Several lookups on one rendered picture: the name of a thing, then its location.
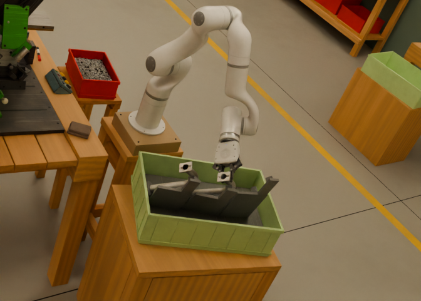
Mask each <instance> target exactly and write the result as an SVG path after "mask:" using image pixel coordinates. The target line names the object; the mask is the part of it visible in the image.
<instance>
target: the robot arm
mask: <svg viewBox="0 0 421 301"><path fill-rule="evenodd" d="M191 22H192V24H191V26H190V28H189V29H188V30H186V32H185V33H183V34H182V35H181V36H179V37H178V38H177V39H175V40H173V41H171V42H169V43H167V44H165V45H163V46H161V47H159V48H157V49H155V50H153V51H152V52H151V53H150V54H149V55H148V56H147V59H146V63H145V64H146V68H147V71H148V72H149V73H150V74H152V75H154V77H152V78H151V79H150V80H149V81H148V83H147V87H146V88H145V92H144V94H143V98H142V101H141V103H140V107H139V109H138V110H137V111H133V112H131V113H130V114H129V117H128V122H129V124H130V126H131V127H132V128H133V129H135V130H136V131H138V132H140V133H143V134H145V135H152V136H155V135H159V134H161V133H163V132H164V130H165V123H164V121H163V120H162V119H161V118H162V115H163V113H164V110H165V107H166V104H167V102H168V99H169V96H170V93H171V91H172V89H173V88H174V87H175V86H176V85H177V84H179V83H180V82H181V81H182V80H183V79H184V78H185V77H186V76H187V74H188V73H189V71H190V69H191V66H192V58H191V55H193V54H194V53H196V52H197V51H198V50H199V49H200V48H202V47H203V46H204V45H205V44H206V42H207V41H208V38H209V35H208V33H209V32H211V31H215V30H224V29H225V30H227V31H228V32H227V42H228V43H229V53H228V59H227V71H226V82H225V94H226V95H227V96H228V97H230V98H233V99H236V100H238V101H240V102H241V103H243V104H245V105H246V106H247V108H248V110H249V116H248V117H242V116H241V114H242V111H241V110H240V109H239V108H237V107H235V106H227V107H225V108H224V109H223V110H222V119H221V132H220V138H219V139H218V140H219V141H220V143H219V144H218V146H217V149H216V155H215V159H214V165H213V166H212V167H213V169H215V170H217V171H218V172H219V173H221V172H224V169H225V168H227V167H230V172H231V177H230V182H232V180H233V179H234V173H235V171H236V170H237V169H238V168H239V167H240V166H242V163H241V152H240V146H239V139H240V135H249V136H252V135H255V134H256V132H257V127H258V122H259V110H258V107H257V104H256V102H255V101H254V100H253V98H252V97H251V96H250V95H249V93H248V92H247V91H246V83H247V75H248V70H249V60H250V55H251V45H252V38H251V34H250V32H249V31H248V29H247V28H246V27H245V25H244V24H243V22H242V12H241V11H240V10H239V9H238V8H235V7H234V6H203V7H201V8H199V9H197V10H196V11H194V13H193V14H192V17H191ZM217 166H218V167H217Z"/></svg>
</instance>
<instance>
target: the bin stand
mask: <svg viewBox="0 0 421 301"><path fill-rule="evenodd" d="M57 68H58V69H59V71H60V72H62V73H63V74H64V75H65V78H66V80H67V81H68V82H69V85H70V86H71V90H72V93H73V96H74V97H75V99H76V100H77V102H78V104H79V106H80V108H81V109H82V111H83V112H84V114H85V116H86V118H87V120H88V121H89V120H90V116H91V111H92V109H93V105H107V107H106V110H105V114H104V117H109V116H114V114H115V112H117V111H118V110H119V109H120V106H121V103H122V100H121V98H120V97H119V95H118V94H117V93H116V98H115V99H114V100H112V99H89V98H78V97H77V94H76V91H75V89H74V87H73V84H72V82H71V80H70V77H69V74H68V72H67V70H66V66H58V67H57ZM45 173H46V170H41V171H35V175H36V177H37V178H44V176H45ZM67 176H69V173H68V171H67V169H66V168H64V169H57V171H56V176H55V180H54V183H53V188H52V191H51V196H50V199H49V203H48V204H49V207H50V208H51V209H56V208H59V205H60V201H61V197H62V194H63V189H64V187H65V182H66V177H67Z"/></svg>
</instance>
